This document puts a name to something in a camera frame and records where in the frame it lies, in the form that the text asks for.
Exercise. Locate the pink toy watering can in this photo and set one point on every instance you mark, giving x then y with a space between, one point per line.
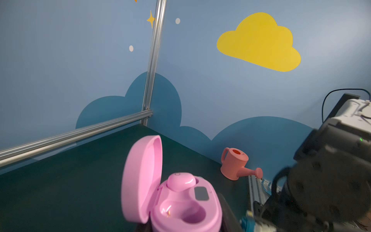
233 165

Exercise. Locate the aluminium back frame rail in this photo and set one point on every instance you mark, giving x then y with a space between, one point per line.
22 152

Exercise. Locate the front aluminium rail bed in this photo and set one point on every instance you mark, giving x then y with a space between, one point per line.
256 195

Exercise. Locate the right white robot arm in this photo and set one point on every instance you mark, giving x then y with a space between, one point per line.
329 187

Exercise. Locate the pink earbud charging case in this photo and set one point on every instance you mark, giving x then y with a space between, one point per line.
182 203

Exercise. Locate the aluminium right frame post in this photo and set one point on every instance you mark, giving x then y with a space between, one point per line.
157 23

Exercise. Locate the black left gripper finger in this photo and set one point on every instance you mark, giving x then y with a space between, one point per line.
229 220

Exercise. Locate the blue toy garden fork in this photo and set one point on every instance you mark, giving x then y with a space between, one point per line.
266 186

